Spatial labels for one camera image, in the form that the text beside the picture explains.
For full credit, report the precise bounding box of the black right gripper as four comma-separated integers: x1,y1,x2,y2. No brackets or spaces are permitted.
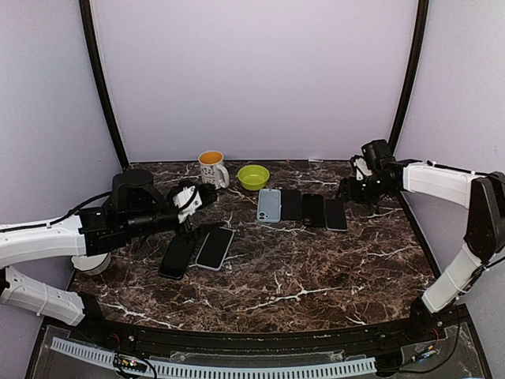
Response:
336,173,392,205

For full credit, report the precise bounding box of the black phone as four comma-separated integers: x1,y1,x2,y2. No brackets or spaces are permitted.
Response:
158,236,196,280
281,189,302,221

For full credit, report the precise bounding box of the dark green phone case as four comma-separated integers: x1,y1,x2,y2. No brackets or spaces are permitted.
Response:
302,193,326,227

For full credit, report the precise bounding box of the light blue phone case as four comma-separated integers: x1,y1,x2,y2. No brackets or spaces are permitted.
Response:
256,189,282,223

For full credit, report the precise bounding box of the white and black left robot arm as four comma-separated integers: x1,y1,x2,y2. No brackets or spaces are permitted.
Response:
1,169,218,344

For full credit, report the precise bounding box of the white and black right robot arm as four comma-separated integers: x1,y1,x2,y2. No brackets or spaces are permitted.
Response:
337,140,504,343

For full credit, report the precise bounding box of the white patterned mug orange inside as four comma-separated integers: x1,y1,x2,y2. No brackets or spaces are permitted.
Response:
198,151,230,190

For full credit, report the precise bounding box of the lime green plastic bowl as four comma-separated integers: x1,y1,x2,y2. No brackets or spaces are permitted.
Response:
238,165,270,191

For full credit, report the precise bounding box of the white fluted ramekin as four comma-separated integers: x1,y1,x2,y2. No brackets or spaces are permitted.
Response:
71,253,110,276

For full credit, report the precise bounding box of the small green circuit board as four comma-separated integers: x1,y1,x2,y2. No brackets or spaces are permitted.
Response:
113,354,148,374

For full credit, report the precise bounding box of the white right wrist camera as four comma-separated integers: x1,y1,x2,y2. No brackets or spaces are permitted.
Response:
350,156,372,182

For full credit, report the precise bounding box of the black front table rail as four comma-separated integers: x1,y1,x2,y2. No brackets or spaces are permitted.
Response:
39,305,472,357

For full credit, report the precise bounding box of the white slotted cable duct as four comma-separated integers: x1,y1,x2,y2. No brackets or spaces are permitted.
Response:
50,337,376,378

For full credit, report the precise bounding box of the black right corner post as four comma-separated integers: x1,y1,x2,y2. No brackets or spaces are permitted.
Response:
388,0,429,152

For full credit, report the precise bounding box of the black corner post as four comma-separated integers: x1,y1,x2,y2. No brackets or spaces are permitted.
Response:
79,0,129,170
388,0,429,152

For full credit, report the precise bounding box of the black left corner post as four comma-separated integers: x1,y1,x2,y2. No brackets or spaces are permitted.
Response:
79,0,129,170

